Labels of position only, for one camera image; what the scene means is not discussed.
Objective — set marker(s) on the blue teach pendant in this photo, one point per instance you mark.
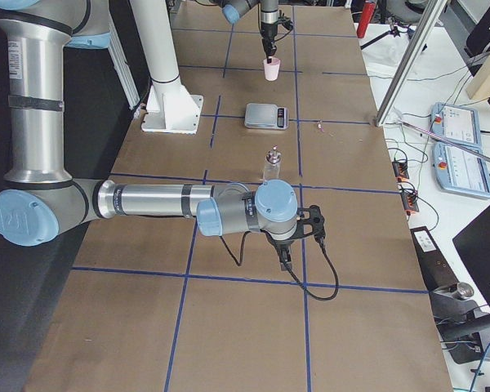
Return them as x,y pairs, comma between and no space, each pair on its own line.
458,172
456,123

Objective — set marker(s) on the pink paper cup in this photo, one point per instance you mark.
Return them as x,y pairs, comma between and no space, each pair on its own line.
271,68

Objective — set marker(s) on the orange black connector box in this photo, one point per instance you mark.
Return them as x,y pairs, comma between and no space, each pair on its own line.
407,190

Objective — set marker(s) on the red cylinder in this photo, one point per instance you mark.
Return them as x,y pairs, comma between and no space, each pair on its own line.
369,7

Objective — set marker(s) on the blue teach pendant near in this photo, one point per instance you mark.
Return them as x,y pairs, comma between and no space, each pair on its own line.
458,172

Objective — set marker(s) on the black monitor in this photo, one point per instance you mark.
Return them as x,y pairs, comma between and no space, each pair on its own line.
473,247

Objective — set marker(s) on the metal cup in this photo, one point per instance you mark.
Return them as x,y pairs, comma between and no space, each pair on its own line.
463,291

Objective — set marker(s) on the digital kitchen scale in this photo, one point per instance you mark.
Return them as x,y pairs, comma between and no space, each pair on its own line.
266,116

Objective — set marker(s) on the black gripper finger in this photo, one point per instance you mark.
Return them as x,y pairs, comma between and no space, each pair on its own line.
270,50
285,257

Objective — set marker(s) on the clear glass sauce bottle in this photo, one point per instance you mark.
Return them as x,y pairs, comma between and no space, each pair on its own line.
272,164

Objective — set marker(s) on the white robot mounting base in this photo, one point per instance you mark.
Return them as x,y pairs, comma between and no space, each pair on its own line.
170,108

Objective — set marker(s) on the blue teach pendant far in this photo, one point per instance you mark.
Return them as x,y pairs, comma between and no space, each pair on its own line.
456,123

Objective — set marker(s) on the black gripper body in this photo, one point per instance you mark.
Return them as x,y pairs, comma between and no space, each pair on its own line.
280,240
267,30

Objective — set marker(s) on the grabber stick tool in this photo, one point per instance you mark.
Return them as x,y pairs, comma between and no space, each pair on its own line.
470,149

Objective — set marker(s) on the black tripod rod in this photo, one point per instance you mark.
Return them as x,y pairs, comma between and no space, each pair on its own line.
394,31

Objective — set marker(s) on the aluminium frame post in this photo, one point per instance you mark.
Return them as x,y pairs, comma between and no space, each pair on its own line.
428,20

